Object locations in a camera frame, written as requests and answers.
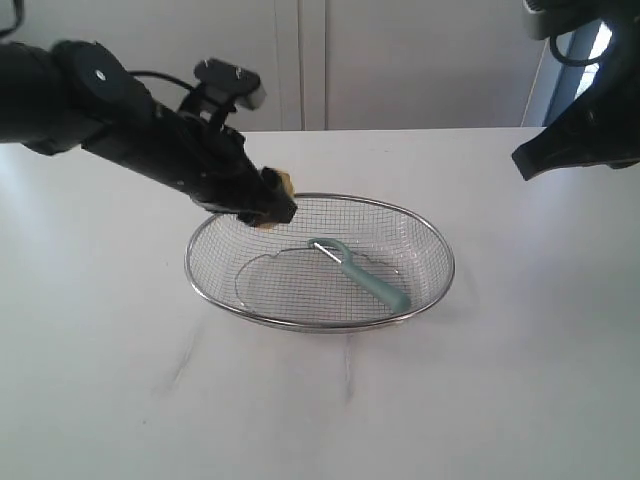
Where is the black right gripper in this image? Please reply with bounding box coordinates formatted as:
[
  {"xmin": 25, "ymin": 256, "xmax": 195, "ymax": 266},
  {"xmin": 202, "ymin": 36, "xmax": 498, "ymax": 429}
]
[{"xmin": 511, "ymin": 19, "xmax": 639, "ymax": 181}]

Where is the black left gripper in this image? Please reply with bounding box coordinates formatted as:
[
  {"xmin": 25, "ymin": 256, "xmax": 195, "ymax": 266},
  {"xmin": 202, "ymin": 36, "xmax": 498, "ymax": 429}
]
[{"xmin": 149, "ymin": 112, "xmax": 297, "ymax": 225}]

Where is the yellow lemon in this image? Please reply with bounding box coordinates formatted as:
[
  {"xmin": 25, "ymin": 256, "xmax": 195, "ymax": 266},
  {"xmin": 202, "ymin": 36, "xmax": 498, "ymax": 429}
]
[{"xmin": 251, "ymin": 167, "xmax": 297, "ymax": 229}]

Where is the teal handled peeler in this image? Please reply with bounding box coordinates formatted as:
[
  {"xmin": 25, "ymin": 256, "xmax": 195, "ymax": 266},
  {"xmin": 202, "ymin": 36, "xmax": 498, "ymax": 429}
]
[{"xmin": 307, "ymin": 238, "xmax": 411, "ymax": 314}]

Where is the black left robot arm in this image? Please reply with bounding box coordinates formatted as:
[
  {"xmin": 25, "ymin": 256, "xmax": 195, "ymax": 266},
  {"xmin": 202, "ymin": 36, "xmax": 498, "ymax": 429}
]
[{"xmin": 1, "ymin": 41, "xmax": 297, "ymax": 227}]

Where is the oval wire mesh basket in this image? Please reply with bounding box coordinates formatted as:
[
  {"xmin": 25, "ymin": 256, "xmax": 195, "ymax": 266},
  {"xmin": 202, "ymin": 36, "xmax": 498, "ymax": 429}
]
[{"xmin": 184, "ymin": 193, "xmax": 455, "ymax": 333}]

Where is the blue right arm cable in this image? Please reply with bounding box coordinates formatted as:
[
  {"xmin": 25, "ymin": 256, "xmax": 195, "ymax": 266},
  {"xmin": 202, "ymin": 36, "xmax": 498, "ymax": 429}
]
[{"xmin": 547, "ymin": 19, "xmax": 616, "ymax": 66}]

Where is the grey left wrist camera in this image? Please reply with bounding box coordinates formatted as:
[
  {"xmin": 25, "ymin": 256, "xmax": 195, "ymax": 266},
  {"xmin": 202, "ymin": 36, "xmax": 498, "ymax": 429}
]
[{"xmin": 178, "ymin": 58, "xmax": 266, "ymax": 124}]

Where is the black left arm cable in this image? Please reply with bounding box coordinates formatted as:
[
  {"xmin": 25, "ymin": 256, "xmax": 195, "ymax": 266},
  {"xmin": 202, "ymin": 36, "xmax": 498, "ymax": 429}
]
[{"xmin": 0, "ymin": 0, "xmax": 199, "ymax": 94}]

